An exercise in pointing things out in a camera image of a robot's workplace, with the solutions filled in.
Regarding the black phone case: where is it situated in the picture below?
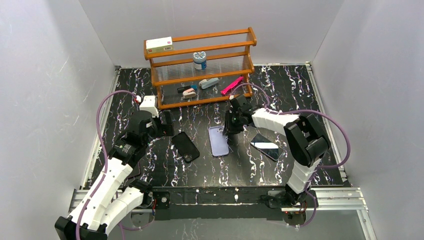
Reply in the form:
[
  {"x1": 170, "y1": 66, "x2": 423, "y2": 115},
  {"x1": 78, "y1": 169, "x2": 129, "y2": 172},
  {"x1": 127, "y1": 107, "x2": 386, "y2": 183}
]
[{"x1": 171, "y1": 132, "x2": 200, "y2": 163}]

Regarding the lavender phone case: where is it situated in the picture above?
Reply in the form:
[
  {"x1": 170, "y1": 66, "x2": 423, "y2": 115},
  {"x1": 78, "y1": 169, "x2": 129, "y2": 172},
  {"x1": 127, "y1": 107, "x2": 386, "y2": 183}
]
[{"x1": 208, "y1": 125, "x2": 229, "y2": 157}]

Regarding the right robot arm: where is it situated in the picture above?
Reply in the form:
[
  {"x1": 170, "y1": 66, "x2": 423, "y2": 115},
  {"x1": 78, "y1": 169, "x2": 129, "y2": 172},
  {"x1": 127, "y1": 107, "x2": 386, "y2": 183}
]
[{"x1": 223, "y1": 94, "x2": 331, "y2": 195}]

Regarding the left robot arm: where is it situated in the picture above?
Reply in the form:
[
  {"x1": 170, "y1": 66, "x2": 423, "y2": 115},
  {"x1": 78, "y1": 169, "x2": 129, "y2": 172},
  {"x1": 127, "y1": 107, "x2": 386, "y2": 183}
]
[{"x1": 54, "y1": 95, "x2": 174, "y2": 240}]

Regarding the dark phone with pink edge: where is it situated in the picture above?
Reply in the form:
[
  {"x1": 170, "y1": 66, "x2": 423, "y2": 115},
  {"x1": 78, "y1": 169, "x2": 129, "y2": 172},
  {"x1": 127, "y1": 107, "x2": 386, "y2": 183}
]
[{"x1": 126, "y1": 162, "x2": 142, "y2": 180}]

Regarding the pink comb tool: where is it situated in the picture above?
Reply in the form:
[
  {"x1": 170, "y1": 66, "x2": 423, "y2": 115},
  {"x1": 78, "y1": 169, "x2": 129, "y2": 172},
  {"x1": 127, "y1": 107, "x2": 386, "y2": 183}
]
[{"x1": 220, "y1": 76, "x2": 244, "y2": 96}]

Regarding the grey blue stapler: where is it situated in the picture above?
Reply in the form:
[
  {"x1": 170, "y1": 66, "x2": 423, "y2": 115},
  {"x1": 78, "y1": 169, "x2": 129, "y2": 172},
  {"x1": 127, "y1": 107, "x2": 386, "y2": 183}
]
[{"x1": 198, "y1": 77, "x2": 220, "y2": 90}]

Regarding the black teal marker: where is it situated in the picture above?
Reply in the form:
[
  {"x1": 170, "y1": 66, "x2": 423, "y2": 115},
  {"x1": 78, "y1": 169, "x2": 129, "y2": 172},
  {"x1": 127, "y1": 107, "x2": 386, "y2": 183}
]
[{"x1": 177, "y1": 85, "x2": 197, "y2": 94}]

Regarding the pink white stapler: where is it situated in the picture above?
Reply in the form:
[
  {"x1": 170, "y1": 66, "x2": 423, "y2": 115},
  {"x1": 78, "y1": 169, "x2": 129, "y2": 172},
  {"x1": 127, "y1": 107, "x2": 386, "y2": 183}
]
[{"x1": 182, "y1": 88, "x2": 197, "y2": 99}]

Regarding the orange wooden shelf rack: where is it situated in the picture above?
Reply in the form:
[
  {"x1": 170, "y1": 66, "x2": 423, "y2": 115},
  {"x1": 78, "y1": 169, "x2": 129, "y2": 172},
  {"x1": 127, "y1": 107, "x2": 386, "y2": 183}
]
[{"x1": 143, "y1": 27, "x2": 257, "y2": 110}]

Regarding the blue white jar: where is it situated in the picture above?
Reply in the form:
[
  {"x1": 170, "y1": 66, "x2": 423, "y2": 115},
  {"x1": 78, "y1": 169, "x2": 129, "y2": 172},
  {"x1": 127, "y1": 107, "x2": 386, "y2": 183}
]
[{"x1": 192, "y1": 51, "x2": 207, "y2": 70}]

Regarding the white box on shelf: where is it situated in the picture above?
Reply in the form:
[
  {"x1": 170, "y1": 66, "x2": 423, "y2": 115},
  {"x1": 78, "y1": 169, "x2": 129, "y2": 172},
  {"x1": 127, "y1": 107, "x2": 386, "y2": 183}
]
[{"x1": 145, "y1": 36, "x2": 174, "y2": 54}]

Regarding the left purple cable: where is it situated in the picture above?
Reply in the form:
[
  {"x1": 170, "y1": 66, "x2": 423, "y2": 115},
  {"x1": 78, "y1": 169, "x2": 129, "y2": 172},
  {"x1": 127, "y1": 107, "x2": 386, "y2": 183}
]
[{"x1": 75, "y1": 90, "x2": 157, "y2": 240}]

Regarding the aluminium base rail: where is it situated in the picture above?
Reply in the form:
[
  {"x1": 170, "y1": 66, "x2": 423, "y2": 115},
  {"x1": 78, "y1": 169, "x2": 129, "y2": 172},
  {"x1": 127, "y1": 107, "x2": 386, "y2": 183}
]
[{"x1": 68, "y1": 187, "x2": 369, "y2": 221}]

